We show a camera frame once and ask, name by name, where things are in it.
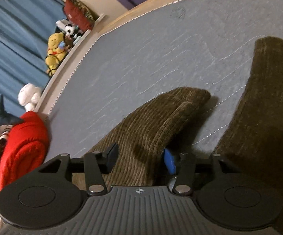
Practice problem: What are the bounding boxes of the dark red cushion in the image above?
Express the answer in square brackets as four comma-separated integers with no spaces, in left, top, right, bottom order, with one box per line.
[63,0,95,32]

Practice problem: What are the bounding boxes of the wooden bed frame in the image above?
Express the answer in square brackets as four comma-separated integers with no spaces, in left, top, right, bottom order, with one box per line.
[35,0,184,117]

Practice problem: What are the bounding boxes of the panda plush toy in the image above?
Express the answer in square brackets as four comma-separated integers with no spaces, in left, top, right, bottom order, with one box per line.
[65,24,83,45]

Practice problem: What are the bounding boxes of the yellow plush toy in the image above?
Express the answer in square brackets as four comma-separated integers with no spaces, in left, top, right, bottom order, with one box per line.
[45,32,67,77]

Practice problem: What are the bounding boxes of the white plush toy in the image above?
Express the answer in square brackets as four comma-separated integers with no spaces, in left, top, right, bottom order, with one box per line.
[18,83,42,112]

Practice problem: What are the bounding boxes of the brown corduroy pants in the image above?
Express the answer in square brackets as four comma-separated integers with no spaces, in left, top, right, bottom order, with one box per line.
[71,35,283,235]

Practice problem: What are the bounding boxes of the teal shark plush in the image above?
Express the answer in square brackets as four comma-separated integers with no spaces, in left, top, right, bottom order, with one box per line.
[0,94,24,127]

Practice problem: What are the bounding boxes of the red folded blanket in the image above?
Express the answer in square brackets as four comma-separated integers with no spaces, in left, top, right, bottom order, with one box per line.
[0,111,50,190]

